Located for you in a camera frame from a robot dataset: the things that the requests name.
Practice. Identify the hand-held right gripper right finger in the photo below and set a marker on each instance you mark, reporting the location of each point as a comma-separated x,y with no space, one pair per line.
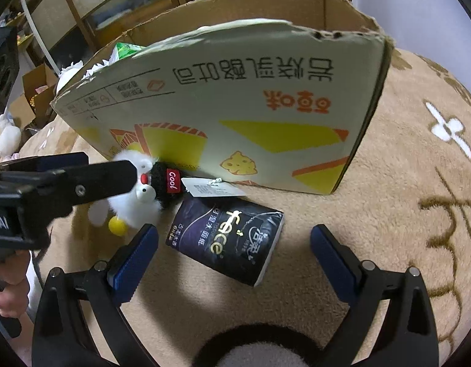
334,265

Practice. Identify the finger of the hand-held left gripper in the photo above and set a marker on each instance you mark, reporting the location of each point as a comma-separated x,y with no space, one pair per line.
90,183
36,163

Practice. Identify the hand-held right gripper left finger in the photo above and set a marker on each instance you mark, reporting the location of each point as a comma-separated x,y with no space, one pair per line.
132,267

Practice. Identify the white fluffy plush toy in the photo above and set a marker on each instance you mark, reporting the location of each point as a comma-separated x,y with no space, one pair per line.
132,206

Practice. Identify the dark tissue pack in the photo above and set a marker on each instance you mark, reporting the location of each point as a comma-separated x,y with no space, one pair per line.
220,241

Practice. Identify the printed cardboard box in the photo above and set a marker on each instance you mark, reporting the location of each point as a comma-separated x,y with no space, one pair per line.
258,84

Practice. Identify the person's left hand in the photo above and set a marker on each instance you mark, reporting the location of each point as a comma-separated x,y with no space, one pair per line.
11,290

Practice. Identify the open brown cardboard box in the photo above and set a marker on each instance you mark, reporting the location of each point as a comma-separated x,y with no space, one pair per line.
38,91

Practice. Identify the wooden display shelf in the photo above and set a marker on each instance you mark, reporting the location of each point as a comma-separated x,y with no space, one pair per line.
28,26

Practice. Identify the green white packet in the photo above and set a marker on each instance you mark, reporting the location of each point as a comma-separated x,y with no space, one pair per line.
126,50

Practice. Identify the wooden wardrobe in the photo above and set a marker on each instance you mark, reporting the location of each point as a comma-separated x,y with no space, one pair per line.
105,4

